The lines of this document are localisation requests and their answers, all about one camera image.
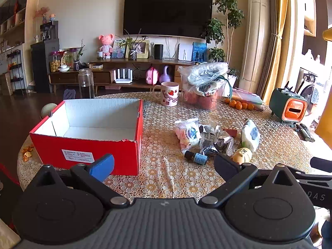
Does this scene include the blueberry print snack packet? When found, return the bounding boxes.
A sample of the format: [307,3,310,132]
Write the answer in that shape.
[182,119,201,151]

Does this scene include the yellow cloth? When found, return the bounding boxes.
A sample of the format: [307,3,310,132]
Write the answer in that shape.
[315,104,332,142]

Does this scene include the pink blue picture card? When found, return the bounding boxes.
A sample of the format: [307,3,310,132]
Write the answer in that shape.
[111,40,127,58]

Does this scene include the pink flower vase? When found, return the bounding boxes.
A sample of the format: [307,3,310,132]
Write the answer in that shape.
[34,6,50,24]

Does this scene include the orange peel pieces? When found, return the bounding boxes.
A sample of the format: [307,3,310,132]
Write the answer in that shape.
[22,145,34,162]

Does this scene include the wall-mounted black television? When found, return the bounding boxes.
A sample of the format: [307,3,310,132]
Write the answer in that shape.
[123,0,214,39]

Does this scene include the pink-lid snack jar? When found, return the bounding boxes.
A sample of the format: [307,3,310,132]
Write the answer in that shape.
[50,51,61,73]

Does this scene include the red-lid glass jar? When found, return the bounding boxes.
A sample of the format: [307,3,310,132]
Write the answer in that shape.
[62,48,78,68]

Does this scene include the green orange desk organizer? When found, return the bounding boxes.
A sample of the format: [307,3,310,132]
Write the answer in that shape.
[269,88,308,123]

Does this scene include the blue picture canvas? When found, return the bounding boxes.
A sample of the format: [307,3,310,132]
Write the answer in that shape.
[192,42,207,62]

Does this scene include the pink bear doll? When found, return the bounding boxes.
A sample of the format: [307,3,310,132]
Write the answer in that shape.
[99,34,115,59]

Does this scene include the pink strawberry print mug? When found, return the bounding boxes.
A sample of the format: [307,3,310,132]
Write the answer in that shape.
[153,82,180,107]

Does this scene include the plant in patterned pot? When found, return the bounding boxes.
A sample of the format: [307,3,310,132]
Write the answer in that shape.
[115,30,148,61]

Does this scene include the large potted tree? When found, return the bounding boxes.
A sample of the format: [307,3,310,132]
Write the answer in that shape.
[205,0,244,89]

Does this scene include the white standing frame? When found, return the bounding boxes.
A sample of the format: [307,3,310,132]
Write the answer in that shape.
[178,43,194,61]

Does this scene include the beige standing air conditioner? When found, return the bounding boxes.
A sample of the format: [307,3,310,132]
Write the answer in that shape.
[239,0,271,94]

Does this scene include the yellow white photo frame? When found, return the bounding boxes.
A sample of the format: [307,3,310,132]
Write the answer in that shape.
[126,40,150,59]

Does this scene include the black tea bar cabinet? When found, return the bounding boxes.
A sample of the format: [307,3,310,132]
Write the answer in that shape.
[31,21,60,93]

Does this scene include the clear bag of black screws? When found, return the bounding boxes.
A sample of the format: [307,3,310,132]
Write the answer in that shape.
[198,124,220,156]

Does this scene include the brown cardboard box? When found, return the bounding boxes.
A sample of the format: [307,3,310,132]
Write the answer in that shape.
[0,72,13,96]

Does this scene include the tall clear glass bottle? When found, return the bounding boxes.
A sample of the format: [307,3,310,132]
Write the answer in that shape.
[78,69,95,99]

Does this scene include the yellow squishy toy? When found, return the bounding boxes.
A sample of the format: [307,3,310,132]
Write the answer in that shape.
[232,147,253,164]

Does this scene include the plant in dark pot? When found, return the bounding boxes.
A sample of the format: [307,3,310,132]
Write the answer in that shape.
[73,40,86,71]

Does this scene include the wooden wall shelf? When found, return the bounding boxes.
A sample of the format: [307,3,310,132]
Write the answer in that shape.
[0,0,30,48]

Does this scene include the clear crumpled plastic bag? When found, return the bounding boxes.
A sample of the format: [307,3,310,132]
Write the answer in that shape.
[178,62,230,89]

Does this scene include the pink piggy case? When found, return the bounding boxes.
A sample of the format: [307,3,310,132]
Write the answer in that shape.
[146,67,159,85]

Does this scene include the pink white snack packet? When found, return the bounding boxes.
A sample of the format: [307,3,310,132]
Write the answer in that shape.
[174,121,186,142]

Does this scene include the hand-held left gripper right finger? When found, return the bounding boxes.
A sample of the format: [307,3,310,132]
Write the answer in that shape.
[198,153,303,206]

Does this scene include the purple gourd ornament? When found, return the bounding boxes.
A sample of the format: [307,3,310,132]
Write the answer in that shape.
[159,66,172,84]

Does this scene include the black wire storage rack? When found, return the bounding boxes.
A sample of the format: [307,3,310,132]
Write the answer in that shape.
[6,50,26,95]

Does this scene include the white router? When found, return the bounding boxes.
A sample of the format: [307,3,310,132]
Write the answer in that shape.
[113,68,133,84]

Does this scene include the red cardboard box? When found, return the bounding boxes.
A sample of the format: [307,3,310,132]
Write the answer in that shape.
[29,99,144,176]

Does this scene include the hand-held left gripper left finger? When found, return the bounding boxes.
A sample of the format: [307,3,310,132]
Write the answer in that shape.
[26,154,130,209]

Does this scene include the silver foil packet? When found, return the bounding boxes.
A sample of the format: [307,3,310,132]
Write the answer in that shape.
[215,126,236,156]

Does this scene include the beige yellow curtain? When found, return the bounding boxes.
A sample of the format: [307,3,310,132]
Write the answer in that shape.
[255,0,297,104]

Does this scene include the small dark blue-label bottle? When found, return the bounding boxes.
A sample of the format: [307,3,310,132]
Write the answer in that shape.
[184,150,209,165]

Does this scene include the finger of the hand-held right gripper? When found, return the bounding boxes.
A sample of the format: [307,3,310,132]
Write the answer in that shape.
[310,157,332,169]

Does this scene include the clear plastic tub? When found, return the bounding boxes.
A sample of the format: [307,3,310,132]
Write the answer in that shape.
[181,79,227,111]

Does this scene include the black remote controls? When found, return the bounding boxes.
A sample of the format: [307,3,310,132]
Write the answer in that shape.
[296,123,315,143]

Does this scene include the wooden television cabinet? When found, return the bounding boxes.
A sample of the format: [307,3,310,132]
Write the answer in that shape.
[49,58,198,91]

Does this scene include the white grey tissue pack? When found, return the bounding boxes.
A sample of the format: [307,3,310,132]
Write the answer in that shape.
[241,120,260,152]

